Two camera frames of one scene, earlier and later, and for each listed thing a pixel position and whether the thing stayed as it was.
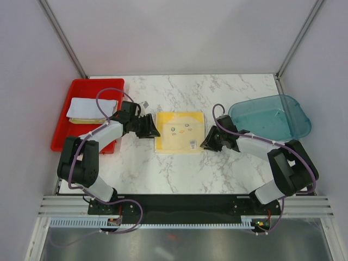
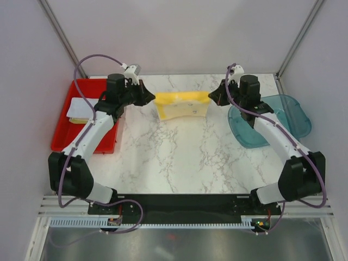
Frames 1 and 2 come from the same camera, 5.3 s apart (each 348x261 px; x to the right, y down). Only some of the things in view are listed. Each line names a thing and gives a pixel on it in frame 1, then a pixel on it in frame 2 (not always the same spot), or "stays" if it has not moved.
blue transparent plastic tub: (279, 118) stays
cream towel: (180, 132) → (172, 104)
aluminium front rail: (318, 205) stays
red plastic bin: (112, 89) stays
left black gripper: (149, 130) → (145, 96)
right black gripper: (208, 143) → (218, 95)
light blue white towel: (87, 107) stays
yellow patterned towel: (87, 120) stays
